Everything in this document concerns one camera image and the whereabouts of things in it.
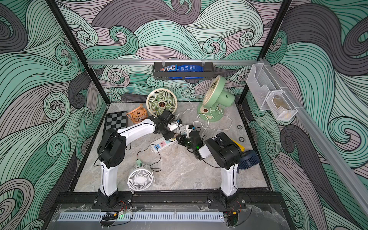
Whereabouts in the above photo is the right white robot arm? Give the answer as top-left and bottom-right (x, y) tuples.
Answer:
(175, 130), (242, 197)

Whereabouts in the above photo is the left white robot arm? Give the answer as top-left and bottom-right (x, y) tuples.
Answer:
(97, 116), (174, 197)

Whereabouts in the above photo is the white power strip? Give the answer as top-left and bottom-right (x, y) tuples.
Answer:
(150, 127), (187, 153)

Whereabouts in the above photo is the round green cream fan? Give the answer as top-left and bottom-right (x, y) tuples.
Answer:
(146, 88), (178, 117)

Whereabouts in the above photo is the white small desk fan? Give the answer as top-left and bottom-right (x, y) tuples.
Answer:
(127, 163), (155, 194)

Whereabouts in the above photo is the dark blue fan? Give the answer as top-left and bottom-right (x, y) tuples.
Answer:
(238, 149), (260, 170)

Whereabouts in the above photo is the perforated white metal strip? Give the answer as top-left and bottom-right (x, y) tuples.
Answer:
(56, 211), (224, 222)

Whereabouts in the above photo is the black white chessboard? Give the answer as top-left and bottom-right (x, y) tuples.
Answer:
(104, 111), (127, 131)

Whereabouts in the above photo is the yellow triangle ruler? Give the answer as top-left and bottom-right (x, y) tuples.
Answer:
(231, 139), (245, 152)

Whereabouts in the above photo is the blue candy packet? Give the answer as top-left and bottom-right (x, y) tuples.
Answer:
(160, 65), (203, 72)

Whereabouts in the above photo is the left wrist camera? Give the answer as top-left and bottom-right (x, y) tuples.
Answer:
(158, 110), (182, 131)

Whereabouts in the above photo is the black white fan cable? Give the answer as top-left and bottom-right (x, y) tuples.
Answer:
(136, 143), (163, 173)

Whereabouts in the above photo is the white pedestal fan cable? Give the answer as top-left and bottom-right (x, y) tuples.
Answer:
(191, 107), (235, 131)

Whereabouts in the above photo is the green pedestal desk fan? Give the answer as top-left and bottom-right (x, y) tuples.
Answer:
(197, 75), (235, 123)

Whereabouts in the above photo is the black wall basket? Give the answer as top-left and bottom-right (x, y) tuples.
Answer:
(152, 60), (215, 80)

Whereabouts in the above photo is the clear plastic wall bin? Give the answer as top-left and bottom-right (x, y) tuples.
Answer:
(246, 63), (297, 122)

